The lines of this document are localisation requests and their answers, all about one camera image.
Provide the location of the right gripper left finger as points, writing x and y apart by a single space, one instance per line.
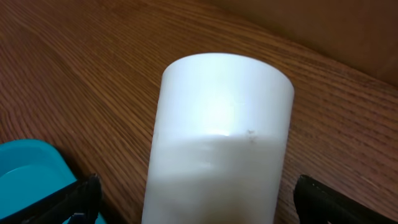
78 202

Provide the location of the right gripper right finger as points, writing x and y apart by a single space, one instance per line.
316 203

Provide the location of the teal serving tray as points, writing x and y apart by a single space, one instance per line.
30 171

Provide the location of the white paper cup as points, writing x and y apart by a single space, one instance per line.
219 141

